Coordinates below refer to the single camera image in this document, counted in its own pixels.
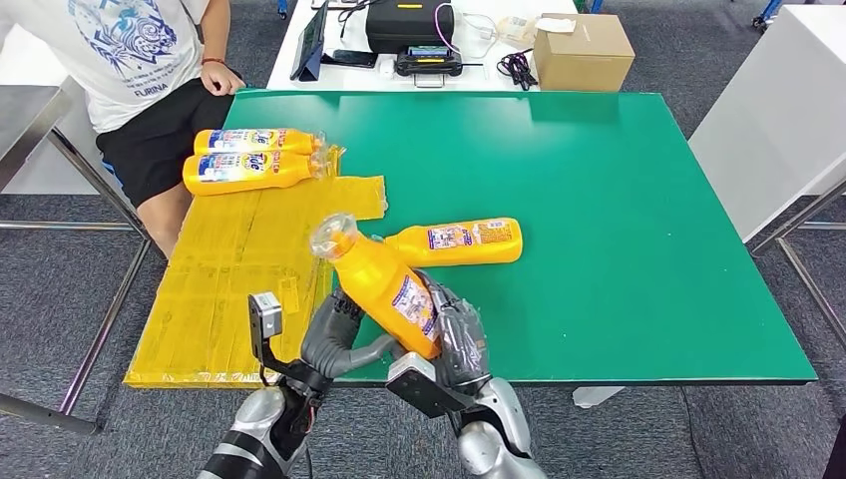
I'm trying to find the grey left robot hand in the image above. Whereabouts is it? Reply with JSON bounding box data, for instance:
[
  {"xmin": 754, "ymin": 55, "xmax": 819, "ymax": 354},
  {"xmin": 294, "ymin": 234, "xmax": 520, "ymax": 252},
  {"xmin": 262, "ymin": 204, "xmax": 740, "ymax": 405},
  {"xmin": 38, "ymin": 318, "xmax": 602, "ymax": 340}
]
[{"xmin": 300, "ymin": 287, "xmax": 398, "ymax": 391}]

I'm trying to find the person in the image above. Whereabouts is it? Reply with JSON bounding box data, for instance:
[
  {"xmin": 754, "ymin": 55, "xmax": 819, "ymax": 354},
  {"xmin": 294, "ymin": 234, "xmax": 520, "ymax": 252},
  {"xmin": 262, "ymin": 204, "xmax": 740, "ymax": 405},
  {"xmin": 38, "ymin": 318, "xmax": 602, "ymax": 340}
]
[{"xmin": 0, "ymin": 0, "xmax": 247, "ymax": 259}]

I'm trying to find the orange detergent bottle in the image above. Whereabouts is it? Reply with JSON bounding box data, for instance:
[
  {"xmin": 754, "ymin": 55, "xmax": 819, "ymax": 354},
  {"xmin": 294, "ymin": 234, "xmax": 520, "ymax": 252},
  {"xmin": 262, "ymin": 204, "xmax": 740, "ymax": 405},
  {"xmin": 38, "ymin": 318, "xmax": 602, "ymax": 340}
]
[
  {"xmin": 373, "ymin": 218, "xmax": 525, "ymax": 269},
  {"xmin": 308, "ymin": 213, "xmax": 443, "ymax": 361},
  {"xmin": 183, "ymin": 150, "xmax": 328, "ymax": 198},
  {"xmin": 193, "ymin": 129, "xmax": 328, "ymax": 159}
]

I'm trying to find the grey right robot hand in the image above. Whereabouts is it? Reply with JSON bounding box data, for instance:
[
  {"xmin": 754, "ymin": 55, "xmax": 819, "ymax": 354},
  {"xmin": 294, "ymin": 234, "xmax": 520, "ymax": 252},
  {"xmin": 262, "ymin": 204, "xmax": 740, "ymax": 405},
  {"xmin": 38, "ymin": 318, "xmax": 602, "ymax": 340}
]
[{"xmin": 412, "ymin": 269, "xmax": 492, "ymax": 396}]

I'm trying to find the tablet in dark folio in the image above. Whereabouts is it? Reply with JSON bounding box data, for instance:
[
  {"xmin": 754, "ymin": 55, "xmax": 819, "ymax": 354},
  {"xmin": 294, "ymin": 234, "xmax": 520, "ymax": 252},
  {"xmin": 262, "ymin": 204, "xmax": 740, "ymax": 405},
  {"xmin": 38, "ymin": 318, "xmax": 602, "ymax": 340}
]
[{"xmin": 288, "ymin": 3, "xmax": 328, "ymax": 83}]

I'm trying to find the clear plastic bag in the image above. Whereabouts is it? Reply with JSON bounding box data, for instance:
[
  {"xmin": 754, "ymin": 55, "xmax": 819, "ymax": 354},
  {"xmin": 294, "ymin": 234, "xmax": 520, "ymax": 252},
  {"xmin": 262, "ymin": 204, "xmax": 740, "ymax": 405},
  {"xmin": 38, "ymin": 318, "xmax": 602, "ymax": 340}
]
[{"xmin": 495, "ymin": 16, "xmax": 537, "ymax": 48}]

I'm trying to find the purple cable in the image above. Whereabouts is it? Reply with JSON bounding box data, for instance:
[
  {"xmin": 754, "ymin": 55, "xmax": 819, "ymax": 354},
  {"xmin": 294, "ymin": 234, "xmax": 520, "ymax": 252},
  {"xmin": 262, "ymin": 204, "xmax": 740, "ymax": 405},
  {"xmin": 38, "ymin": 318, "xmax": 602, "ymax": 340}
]
[{"xmin": 432, "ymin": 3, "xmax": 461, "ymax": 54}]

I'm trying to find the black case with yellow stripe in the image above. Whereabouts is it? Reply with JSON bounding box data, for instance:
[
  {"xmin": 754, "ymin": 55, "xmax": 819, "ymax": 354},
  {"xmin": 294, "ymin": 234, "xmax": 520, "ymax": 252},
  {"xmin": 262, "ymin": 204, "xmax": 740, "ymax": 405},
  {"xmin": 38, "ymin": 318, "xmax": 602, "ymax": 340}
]
[{"xmin": 364, "ymin": 0, "xmax": 456, "ymax": 56}]

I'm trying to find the black smartphone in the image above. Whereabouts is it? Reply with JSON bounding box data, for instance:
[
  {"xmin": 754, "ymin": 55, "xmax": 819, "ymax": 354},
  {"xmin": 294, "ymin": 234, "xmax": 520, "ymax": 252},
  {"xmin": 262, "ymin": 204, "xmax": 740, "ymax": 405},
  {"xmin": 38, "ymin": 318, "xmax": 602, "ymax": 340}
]
[{"xmin": 320, "ymin": 49, "xmax": 378, "ymax": 70}]

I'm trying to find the coiled black cable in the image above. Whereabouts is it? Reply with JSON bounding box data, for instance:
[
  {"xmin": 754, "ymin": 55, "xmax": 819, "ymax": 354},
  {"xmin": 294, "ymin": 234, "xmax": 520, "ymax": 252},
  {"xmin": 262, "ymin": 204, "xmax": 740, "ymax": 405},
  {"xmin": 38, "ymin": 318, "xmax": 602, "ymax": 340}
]
[{"xmin": 495, "ymin": 49, "xmax": 538, "ymax": 92}]

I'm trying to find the white charger cable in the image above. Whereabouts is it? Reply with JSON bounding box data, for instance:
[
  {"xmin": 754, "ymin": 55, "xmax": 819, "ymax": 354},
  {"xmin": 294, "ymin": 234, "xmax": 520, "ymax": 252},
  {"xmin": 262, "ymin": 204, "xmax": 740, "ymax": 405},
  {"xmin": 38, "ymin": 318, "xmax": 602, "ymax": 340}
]
[{"xmin": 461, "ymin": 11, "xmax": 498, "ymax": 42}]

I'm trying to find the metal table frame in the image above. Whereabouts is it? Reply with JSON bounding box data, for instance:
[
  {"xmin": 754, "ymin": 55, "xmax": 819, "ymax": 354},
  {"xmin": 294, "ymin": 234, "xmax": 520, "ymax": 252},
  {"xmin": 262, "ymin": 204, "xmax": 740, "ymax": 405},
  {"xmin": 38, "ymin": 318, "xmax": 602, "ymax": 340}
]
[{"xmin": 749, "ymin": 178, "xmax": 846, "ymax": 351}]

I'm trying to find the yellow taped cardboard mat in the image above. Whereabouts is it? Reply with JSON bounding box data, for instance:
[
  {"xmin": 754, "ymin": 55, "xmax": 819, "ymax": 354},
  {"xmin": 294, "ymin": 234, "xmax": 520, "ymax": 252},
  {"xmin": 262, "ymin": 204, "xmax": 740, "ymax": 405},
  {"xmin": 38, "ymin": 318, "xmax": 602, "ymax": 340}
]
[{"xmin": 123, "ymin": 146, "xmax": 388, "ymax": 390}]

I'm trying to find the black handheld device with screen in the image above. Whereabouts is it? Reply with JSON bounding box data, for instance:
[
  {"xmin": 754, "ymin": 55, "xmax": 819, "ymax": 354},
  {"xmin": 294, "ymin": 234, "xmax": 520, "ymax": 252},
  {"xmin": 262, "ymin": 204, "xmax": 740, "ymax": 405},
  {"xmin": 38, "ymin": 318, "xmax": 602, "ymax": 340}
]
[{"xmin": 393, "ymin": 44, "xmax": 463, "ymax": 89}]

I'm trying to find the white table foot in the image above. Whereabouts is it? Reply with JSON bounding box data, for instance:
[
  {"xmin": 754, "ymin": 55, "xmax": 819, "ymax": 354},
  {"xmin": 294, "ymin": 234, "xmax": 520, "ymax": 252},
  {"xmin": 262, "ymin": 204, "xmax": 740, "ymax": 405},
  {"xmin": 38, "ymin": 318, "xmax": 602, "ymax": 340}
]
[{"xmin": 571, "ymin": 386, "xmax": 626, "ymax": 410}]

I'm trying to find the white desk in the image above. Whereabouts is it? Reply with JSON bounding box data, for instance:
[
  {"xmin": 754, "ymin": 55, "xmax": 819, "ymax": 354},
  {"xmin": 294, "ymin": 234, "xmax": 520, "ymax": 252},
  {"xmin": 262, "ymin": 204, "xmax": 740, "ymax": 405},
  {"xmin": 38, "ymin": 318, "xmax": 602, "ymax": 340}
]
[{"xmin": 263, "ymin": 0, "xmax": 580, "ymax": 94}]

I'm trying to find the person's left hand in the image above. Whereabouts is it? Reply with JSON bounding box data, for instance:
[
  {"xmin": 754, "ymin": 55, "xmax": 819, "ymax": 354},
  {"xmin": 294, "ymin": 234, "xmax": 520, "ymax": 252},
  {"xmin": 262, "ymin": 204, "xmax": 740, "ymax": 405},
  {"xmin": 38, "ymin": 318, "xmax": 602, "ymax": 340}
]
[{"xmin": 200, "ymin": 59, "xmax": 247, "ymax": 99}]

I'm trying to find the thin black cable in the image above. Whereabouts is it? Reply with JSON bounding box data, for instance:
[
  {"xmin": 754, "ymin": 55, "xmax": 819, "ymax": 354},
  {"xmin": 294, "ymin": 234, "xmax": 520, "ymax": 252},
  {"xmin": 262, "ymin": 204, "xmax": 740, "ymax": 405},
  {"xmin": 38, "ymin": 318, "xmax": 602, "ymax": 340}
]
[{"xmin": 335, "ymin": 0, "xmax": 375, "ymax": 40}]

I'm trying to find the steel table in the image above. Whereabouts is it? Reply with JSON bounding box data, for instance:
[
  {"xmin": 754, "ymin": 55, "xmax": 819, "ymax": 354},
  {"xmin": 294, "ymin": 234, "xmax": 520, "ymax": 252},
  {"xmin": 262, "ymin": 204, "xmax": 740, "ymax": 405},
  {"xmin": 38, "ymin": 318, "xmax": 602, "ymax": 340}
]
[{"xmin": 0, "ymin": 84, "xmax": 154, "ymax": 438}]

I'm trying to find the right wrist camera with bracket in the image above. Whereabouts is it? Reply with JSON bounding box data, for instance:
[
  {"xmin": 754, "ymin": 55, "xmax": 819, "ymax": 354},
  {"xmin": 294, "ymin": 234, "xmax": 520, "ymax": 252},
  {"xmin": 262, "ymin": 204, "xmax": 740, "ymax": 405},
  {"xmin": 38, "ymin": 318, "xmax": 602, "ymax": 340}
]
[{"xmin": 386, "ymin": 351, "xmax": 477, "ymax": 420}]

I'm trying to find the blue cart frame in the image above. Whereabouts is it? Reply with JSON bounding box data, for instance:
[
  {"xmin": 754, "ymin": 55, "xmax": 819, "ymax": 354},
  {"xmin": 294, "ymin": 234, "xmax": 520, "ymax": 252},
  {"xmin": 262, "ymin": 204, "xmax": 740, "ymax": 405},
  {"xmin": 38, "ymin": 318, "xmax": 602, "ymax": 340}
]
[{"xmin": 751, "ymin": 0, "xmax": 786, "ymax": 31}]

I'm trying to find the brown cardboard box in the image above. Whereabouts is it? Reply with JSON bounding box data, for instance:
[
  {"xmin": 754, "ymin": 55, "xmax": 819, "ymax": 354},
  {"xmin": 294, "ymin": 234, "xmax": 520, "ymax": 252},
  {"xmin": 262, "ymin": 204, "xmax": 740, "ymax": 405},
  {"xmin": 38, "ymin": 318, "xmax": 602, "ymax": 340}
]
[{"xmin": 532, "ymin": 13, "xmax": 635, "ymax": 93}]

